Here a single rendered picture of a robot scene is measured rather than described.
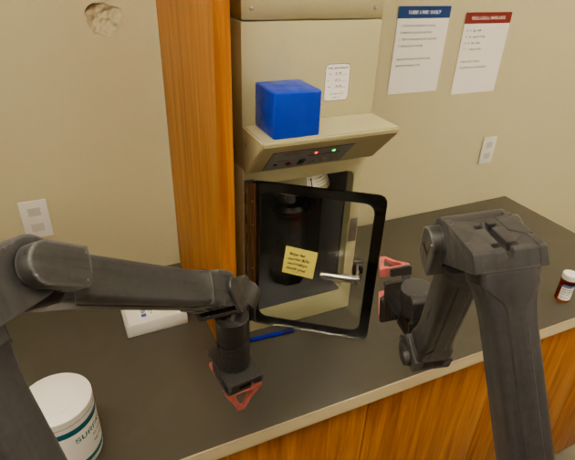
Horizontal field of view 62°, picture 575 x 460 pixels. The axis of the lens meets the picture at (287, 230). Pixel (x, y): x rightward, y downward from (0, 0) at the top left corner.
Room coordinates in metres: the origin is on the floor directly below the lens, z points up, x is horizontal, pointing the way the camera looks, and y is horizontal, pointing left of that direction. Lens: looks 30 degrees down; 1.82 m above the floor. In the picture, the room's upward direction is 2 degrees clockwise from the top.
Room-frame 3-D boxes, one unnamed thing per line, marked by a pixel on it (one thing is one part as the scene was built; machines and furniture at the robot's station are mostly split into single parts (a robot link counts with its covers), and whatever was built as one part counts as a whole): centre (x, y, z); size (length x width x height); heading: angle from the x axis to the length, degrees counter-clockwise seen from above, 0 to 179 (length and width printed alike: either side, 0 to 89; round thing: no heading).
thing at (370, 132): (0.99, -0.07, 1.46); 0.32 x 0.11 x 0.10; 115
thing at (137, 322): (1.02, 0.36, 0.96); 0.16 x 0.12 x 0.04; 116
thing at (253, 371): (0.62, 0.09, 1.21); 0.10 x 0.07 x 0.07; 30
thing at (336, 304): (0.94, -0.06, 1.19); 0.30 x 0.01 x 0.40; 79
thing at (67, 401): (0.61, 0.42, 1.02); 0.13 x 0.13 x 0.15
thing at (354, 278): (0.90, -0.13, 1.20); 0.10 x 0.05 x 0.03; 79
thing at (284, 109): (0.95, 0.01, 1.56); 0.10 x 0.10 x 0.09; 25
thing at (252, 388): (0.61, 0.08, 1.14); 0.07 x 0.07 x 0.09; 30
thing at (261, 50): (1.15, 0.01, 1.33); 0.32 x 0.25 x 0.77; 115
